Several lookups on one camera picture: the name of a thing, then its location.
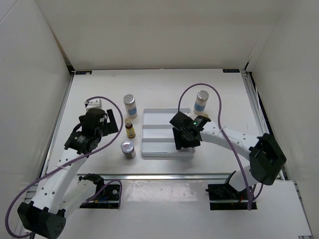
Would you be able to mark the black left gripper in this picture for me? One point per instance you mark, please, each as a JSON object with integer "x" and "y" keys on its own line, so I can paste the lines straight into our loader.
{"x": 110, "y": 127}

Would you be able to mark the blue-label salt shaker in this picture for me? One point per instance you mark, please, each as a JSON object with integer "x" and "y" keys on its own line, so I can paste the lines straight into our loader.
{"x": 130, "y": 105}
{"x": 200, "y": 102}

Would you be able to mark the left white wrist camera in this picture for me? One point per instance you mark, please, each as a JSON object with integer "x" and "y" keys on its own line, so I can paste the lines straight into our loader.
{"x": 93, "y": 104}

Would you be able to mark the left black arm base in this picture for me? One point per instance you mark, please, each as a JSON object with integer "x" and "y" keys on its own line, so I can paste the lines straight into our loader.
{"x": 107, "y": 195}

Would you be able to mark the right blue-label salt shaker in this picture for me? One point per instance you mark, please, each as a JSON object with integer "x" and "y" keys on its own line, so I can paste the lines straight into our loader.
{"x": 200, "y": 102}

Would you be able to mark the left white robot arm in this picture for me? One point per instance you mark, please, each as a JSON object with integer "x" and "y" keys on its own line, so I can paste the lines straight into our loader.
{"x": 47, "y": 211}

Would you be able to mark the left blue-label salt shaker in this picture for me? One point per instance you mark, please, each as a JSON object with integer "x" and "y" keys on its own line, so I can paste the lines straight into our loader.
{"x": 130, "y": 105}

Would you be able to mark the white divided tray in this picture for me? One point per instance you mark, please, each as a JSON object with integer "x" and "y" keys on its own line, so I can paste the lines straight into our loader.
{"x": 157, "y": 135}

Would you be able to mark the white-lid spice jar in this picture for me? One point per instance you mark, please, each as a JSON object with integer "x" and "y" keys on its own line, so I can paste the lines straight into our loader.
{"x": 190, "y": 150}
{"x": 128, "y": 149}

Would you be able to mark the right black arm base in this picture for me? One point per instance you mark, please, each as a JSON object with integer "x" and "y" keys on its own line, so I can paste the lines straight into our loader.
{"x": 223, "y": 197}

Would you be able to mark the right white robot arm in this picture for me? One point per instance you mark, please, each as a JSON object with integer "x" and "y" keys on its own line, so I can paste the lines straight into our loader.
{"x": 266, "y": 159}

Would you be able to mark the aluminium table edge rail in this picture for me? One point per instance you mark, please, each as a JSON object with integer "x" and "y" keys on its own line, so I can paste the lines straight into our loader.
{"x": 201, "y": 176}

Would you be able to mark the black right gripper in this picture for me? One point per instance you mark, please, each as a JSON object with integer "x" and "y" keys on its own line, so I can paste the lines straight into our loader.
{"x": 180, "y": 143}

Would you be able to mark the left yellow-label sauce bottle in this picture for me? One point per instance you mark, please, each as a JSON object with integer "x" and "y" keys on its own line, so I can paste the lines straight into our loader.
{"x": 129, "y": 128}

